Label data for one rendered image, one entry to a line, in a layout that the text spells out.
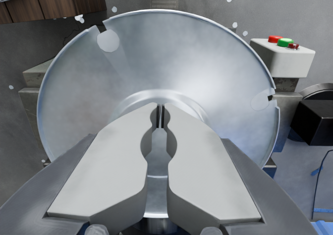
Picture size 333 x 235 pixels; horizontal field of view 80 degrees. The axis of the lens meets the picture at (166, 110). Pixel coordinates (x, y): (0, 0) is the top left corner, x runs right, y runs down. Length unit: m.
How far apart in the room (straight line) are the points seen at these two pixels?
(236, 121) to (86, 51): 0.19
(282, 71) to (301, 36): 0.76
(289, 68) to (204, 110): 0.24
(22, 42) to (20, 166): 0.84
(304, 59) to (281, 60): 0.04
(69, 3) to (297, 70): 0.59
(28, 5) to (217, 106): 0.62
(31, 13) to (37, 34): 0.42
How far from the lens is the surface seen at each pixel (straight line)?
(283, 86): 0.46
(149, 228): 0.40
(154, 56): 0.21
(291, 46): 0.44
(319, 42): 1.25
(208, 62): 0.22
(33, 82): 0.47
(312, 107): 0.45
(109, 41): 0.22
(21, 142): 1.53
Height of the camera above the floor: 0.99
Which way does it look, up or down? 61 degrees down
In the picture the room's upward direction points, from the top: 179 degrees clockwise
